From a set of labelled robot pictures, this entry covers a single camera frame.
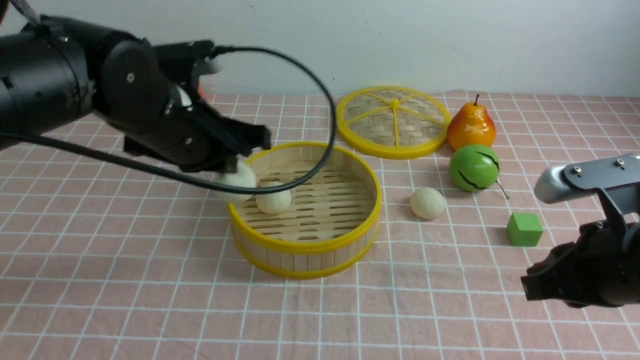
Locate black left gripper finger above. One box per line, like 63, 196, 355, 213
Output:
224, 156, 239, 174
221, 118, 272, 157

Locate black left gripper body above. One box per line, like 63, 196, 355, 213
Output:
123, 85, 238, 173

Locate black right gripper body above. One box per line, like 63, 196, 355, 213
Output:
520, 221, 631, 309

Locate white bun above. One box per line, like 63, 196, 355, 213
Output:
254, 190, 293, 215
214, 159, 257, 204
409, 187, 446, 220

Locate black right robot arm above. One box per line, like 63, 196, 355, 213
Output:
520, 221, 640, 309

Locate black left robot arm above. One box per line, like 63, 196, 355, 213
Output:
0, 16, 272, 173

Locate bamboo steamer tray yellow rims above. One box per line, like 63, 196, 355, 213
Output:
227, 146, 383, 280

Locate woven bamboo steamer lid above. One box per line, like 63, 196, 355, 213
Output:
336, 86, 451, 160

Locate green foam cube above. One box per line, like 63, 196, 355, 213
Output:
506, 212, 544, 248

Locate pink checkered tablecloth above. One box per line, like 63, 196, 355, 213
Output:
0, 93, 639, 360

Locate green toy watermelon ball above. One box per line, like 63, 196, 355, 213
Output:
448, 144, 501, 193

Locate orange yellow toy pear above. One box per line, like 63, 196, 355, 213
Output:
446, 93, 497, 151

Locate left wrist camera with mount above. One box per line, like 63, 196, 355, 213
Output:
152, 39, 219, 91

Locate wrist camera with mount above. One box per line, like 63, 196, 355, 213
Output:
534, 153, 640, 242
152, 39, 219, 91

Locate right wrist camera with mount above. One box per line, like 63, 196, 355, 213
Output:
534, 153, 640, 242

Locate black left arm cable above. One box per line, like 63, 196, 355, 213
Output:
0, 46, 338, 195

